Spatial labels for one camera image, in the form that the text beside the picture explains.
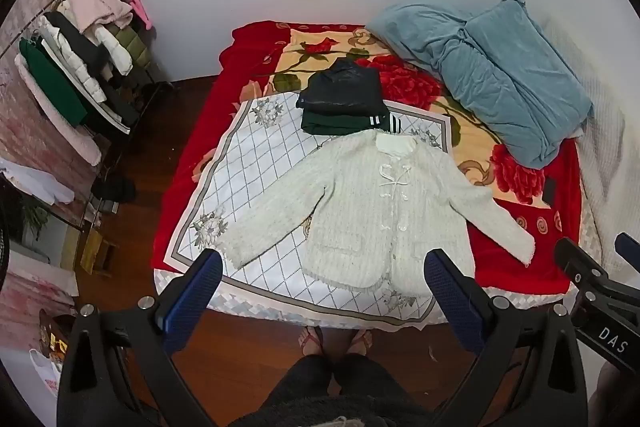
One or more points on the black phone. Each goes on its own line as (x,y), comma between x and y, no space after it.
(550,191)

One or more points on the folded black garment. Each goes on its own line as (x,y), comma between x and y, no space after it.
(340,92)

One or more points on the red floral blanket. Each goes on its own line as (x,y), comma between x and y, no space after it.
(520,267)

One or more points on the person's legs in dark pants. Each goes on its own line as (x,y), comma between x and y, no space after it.
(340,379)

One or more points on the black clothes rack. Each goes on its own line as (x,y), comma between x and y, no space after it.
(150,92)

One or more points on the wooden stool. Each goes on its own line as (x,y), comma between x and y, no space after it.
(97,252)

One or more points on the blue plush blanket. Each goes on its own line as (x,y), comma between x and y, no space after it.
(490,72)

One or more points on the white tweed jacket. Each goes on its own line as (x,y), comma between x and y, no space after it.
(370,207)

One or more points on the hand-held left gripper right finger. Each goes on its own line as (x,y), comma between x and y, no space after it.
(452,294)

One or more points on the person's foot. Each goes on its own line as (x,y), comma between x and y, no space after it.
(360,342)
(311,341)

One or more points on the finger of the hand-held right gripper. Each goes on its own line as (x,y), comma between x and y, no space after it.
(580,264)
(627,244)

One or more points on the hanging green garment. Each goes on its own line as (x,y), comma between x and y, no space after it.
(50,82)

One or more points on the person's dark fuzzy top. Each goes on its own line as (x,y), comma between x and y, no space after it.
(330,412)

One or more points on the olive puffer vest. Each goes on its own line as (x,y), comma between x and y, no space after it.
(132,47)

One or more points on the white checked floral cloth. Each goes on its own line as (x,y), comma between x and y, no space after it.
(260,147)

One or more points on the white plastic bag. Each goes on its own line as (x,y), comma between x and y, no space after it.
(44,372)

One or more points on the person's left foot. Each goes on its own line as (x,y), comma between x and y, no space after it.
(311,341)

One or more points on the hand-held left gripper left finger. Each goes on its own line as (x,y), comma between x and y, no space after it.
(192,294)

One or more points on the person's right forearm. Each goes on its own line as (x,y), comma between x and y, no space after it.
(617,399)

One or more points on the folded green striped garment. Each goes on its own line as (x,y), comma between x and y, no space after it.
(330,125)

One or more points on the white quilted bed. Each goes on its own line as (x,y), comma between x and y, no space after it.
(600,157)

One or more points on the person's right foot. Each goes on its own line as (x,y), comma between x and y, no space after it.
(360,342)

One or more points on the white puffer jacket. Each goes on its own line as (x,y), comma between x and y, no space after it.
(70,62)

